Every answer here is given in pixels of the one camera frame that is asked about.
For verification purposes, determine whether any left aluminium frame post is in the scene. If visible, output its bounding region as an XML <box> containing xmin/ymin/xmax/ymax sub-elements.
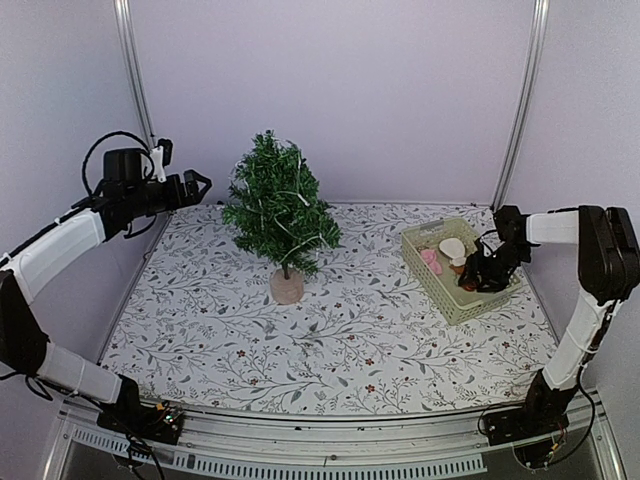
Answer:
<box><xmin>112</xmin><ymin>0</ymin><xmax>174</xmax><ymax>211</ymax></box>

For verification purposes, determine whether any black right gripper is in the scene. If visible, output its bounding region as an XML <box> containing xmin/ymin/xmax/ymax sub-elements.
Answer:
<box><xmin>459</xmin><ymin>243</ymin><xmax>531</xmax><ymax>292</ymax></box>

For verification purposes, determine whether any front aluminium rail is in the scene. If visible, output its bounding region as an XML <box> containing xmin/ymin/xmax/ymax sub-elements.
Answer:
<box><xmin>42</xmin><ymin>393</ymin><xmax>630</xmax><ymax>479</ymax></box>

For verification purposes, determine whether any cream balloon ornament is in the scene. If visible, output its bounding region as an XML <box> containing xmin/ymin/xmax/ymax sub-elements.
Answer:
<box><xmin>438</xmin><ymin>237</ymin><xmax>467</xmax><ymax>267</ymax></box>

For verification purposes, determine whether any clear string light garland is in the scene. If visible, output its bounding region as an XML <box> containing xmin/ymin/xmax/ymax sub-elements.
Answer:
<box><xmin>232</xmin><ymin>130</ymin><xmax>341</xmax><ymax>261</ymax></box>

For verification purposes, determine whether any floral patterned table mat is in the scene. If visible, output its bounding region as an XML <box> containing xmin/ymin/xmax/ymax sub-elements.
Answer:
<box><xmin>101</xmin><ymin>204</ymin><xmax>556</xmax><ymax>416</ymax></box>

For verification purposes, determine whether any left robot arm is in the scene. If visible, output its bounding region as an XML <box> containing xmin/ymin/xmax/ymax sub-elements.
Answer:
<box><xmin>1</xmin><ymin>146</ymin><xmax>212</xmax><ymax>434</ymax></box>

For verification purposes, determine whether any small green christmas tree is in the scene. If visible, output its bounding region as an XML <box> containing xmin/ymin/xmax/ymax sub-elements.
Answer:
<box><xmin>221</xmin><ymin>130</ymin><xmax>344</xmax><ymax>281</ymax></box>

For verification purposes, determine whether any right aluminium frame post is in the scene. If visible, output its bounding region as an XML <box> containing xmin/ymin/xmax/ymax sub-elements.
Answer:
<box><xmin>491</xmin><ymin>0</ymin><xmax>550</xmax><ymax>211</ymax></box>

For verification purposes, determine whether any left black cable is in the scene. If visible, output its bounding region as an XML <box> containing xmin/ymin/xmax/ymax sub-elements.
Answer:
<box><xmin>81</xmin><ymin>130</ymin><xmax>154</xmax><ymax>201</ymax></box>

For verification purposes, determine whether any aluminium frame post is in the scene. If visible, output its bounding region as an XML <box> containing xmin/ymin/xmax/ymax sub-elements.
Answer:
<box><xmin>112</xmin><ymin>0</ymin><xmax>174</xmax><ymax>211</ymax></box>
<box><xmin>491</xmin><ymin>0</ymin><xmax>550</xmax><ymax>211</ymax></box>

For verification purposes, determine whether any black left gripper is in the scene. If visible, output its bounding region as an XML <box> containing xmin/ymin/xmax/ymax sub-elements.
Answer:
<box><xmin>125</xmin><ymin>168</ymin><xmax>212</xmax><ymax>217</ymax></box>

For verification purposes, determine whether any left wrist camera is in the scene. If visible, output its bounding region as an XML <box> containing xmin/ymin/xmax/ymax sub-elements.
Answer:
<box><xmin>150</xmin><ymin>138</ymin><xmax>173</xmax><ymax>183</ymax></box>

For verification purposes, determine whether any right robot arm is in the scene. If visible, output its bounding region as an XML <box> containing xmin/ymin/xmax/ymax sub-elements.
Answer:
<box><xmin>458</xmin><ymin>205</ymin><xmax>639</xmax><ymax>394</ymax></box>

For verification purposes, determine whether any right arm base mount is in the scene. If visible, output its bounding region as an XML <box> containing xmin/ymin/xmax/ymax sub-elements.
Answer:
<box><xmin>477</xmin><ymin>389</ymin><xmax>571</xmax><ymax>469</ymax></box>

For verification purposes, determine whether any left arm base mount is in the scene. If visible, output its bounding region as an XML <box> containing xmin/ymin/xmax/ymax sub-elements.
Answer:
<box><xmin>97</xmin><ymin>377</ymin><xmax>184</xmax><ymax>445</ymax></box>

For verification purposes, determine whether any pink bow ornament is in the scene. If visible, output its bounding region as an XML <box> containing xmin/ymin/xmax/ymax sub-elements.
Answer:
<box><xmin>420</xmin><ymin>249</ymin><xmax>443</xmax><ymax>275</ymax></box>

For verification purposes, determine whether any cream perforated plastic basket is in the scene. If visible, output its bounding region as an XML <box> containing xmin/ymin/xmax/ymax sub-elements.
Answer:
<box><xmin>401</xmin><ymin>217</ymin><xmax>524</xmax><ymax>325</ymax></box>

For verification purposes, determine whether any pale round tree base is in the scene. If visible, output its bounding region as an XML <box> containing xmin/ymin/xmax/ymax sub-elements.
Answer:
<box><xmin>269</xmin><ymin>269</ymin><xmax>304</xmax><ymax>305</ymax></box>

